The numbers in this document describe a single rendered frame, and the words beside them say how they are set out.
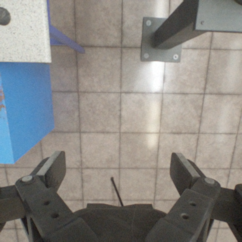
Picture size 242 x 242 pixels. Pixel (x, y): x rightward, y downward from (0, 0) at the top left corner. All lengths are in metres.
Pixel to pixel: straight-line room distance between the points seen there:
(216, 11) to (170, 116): 1.06
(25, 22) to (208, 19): 0.56
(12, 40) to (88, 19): 0.81
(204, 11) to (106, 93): 1.01
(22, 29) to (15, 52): 0.08
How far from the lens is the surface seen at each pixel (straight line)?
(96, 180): 1.70
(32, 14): 0.74
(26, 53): 0.73
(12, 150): 1.03
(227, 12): 0.58
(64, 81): 1.46
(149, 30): 1.44
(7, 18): 0.75
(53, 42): 1.04
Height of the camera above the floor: 1.41
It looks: 75 degrees down
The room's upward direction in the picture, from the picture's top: 176 degrees clockwise
